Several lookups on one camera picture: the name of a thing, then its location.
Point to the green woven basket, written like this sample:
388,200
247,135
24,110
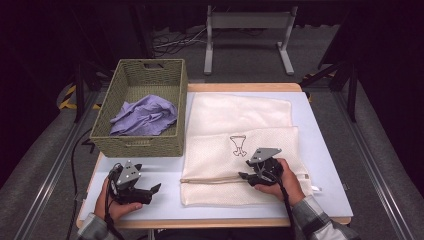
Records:
140,148

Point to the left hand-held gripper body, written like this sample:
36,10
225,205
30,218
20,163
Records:
128,173

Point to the yellow black hazard tape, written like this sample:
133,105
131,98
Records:
66,106
311,76

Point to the person's left hand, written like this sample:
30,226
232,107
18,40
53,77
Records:
103,203

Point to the black metal stand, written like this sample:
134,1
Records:
79,93
352,93

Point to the person's right hand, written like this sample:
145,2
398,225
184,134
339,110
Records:
291,183

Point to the purple garment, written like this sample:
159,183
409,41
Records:
146,115

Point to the cream mesh laundry bag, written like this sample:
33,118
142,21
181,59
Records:
216,156

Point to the metal floor rail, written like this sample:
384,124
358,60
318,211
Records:
57,166
365,150

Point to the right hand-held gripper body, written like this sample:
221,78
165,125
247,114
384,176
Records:
265,155

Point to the white table mat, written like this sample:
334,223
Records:
160,206

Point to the grey metal stand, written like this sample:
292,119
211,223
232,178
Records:
248,20

